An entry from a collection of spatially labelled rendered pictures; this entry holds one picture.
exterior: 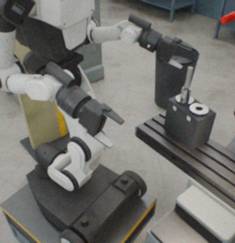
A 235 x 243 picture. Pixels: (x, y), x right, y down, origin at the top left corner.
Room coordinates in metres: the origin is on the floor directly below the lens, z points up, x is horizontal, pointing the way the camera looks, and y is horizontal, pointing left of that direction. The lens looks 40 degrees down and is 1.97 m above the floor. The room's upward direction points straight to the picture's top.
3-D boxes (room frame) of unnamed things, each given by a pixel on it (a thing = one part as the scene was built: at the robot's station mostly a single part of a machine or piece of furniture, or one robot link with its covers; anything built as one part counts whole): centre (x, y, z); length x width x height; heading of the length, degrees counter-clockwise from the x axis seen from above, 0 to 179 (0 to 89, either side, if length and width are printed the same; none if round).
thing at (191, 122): (1.13, -0.36, 1.06); 0.22 x 0.12 x 0.20; 33
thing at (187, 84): (1.18, -0.34, 1.28); 0.03 x 0.03 x 0.11
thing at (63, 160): (1.13, 0.29, 0.68); 0.21 x 0.20 x 0.13; 52
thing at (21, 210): (1.10, 0.26, 0.20); 0.78 x 0.68 x 0.40; 52
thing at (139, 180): (1.16, -0.09, 0.50); 0.20 x 0.05 x 0.20; 52
